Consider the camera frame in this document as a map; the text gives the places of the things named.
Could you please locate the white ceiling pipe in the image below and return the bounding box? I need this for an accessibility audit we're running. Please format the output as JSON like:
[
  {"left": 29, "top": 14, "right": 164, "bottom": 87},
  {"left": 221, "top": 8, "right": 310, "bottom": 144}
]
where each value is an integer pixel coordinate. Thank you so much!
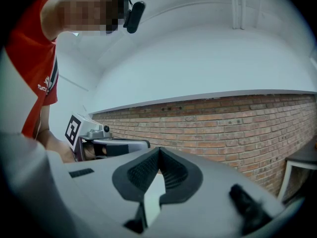
[{"left": 229, "top": 0, "right": 247, "bottom": 31}]

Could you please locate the dark table with white legs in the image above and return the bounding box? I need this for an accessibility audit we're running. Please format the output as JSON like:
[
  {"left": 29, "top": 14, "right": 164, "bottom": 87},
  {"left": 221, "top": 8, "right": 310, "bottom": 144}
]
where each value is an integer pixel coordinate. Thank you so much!
[{"left": 277, "top": 136, "right": 317, "bottom": 203}]

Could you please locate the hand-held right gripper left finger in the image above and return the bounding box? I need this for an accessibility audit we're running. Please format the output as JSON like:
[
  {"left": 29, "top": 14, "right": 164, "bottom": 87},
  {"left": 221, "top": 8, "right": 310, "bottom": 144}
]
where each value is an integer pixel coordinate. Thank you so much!
[{"left": 112, "top": 147, "right": 160, "bottom": 204}]

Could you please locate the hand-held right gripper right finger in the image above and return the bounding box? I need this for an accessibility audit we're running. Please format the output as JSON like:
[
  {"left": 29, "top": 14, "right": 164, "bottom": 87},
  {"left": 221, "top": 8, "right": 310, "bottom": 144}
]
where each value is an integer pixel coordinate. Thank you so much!
[{"left": 159, "top": 147, "right": 204, "bottom": 205}]

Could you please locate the person's left forearm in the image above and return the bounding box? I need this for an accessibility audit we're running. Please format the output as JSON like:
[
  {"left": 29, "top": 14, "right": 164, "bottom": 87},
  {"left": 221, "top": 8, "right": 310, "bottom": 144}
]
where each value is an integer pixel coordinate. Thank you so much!
[{"left": 34, "top": 104, "right": 77, "bottom": 164}]

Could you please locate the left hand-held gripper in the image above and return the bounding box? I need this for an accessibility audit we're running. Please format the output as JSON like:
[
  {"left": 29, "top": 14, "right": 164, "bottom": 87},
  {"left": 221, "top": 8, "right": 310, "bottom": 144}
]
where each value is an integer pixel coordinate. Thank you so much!
[{"left": 64, "top": 113, "right": 151, "bottom": 162}]

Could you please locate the person's head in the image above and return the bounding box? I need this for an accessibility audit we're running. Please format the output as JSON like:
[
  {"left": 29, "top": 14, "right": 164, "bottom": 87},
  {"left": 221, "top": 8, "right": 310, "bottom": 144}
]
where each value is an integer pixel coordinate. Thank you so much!
[{"left": 41, "top": 0, "right": 124, "bottom": 42}]

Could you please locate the person's left hand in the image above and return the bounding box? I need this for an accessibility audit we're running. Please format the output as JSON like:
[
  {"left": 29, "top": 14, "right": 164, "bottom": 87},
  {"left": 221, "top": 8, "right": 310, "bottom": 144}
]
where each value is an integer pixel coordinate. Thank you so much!
[{"left": 83, "top": 143, "right": 108, "bottom": 160}]

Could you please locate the black head camera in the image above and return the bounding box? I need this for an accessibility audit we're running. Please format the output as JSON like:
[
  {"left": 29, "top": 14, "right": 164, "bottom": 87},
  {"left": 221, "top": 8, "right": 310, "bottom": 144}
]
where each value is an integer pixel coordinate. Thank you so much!
[{"left": 123, "top": 0, "right": 146, "bottom": 34}]

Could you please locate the person in red shirt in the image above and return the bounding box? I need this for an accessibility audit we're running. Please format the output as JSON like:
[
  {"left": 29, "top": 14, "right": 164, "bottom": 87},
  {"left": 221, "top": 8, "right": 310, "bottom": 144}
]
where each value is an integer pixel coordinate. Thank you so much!
[{"left": 4, "top": 0, "right": 59, "bottom": 140}]

